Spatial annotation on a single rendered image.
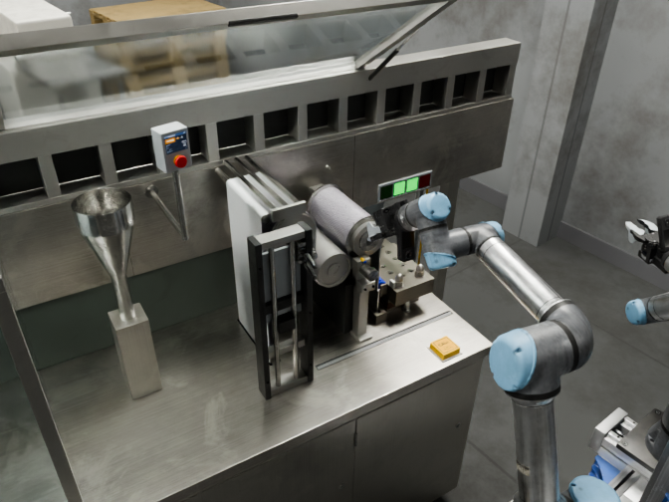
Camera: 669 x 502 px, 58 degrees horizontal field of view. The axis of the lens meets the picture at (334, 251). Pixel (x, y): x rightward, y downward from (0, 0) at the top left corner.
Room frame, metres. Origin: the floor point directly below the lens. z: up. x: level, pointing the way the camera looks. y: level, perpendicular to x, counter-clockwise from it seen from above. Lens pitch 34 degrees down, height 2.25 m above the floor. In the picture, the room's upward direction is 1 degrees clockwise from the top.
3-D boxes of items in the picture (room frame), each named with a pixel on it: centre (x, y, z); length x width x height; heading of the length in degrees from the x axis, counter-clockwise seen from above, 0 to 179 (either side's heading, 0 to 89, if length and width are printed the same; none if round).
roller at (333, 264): (1.61, 0.06, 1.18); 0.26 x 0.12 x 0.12; 32
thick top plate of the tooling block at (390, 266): (1.80, -0.17, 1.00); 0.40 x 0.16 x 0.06; 32
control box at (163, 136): (1.30, 0.38, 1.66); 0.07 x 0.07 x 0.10; 42
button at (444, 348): (1.45, -0.36, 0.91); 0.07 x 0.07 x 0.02; 32
